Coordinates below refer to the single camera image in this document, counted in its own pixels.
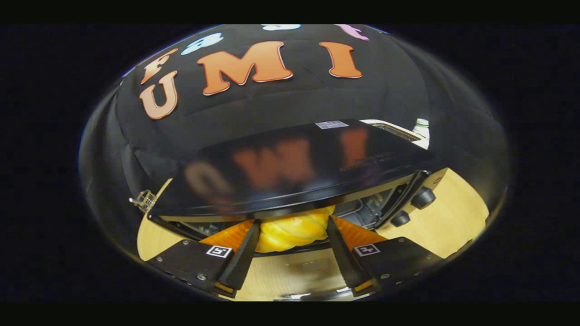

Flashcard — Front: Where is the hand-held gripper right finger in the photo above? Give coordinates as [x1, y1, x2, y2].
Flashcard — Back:
[325, 216, 445, 297]

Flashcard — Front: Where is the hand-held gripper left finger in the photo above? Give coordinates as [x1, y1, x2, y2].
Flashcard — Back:
[146, 220, 262, 298]

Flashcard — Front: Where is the yellow bread loaf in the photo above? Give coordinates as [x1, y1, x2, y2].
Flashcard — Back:
[255, 205, 336, 253]

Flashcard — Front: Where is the black toaster oven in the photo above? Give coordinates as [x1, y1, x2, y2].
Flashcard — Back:
[147, 119, 449, 302]

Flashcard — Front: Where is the white pop-up toaster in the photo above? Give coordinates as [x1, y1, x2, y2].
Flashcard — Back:
[360, 119, 430, 150]

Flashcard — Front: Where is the white bottle green label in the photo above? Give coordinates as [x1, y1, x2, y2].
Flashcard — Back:
[411, 118, 430, 141]

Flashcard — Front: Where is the wire utensil basket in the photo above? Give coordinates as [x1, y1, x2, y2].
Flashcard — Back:
[129, 189, 157, 214]

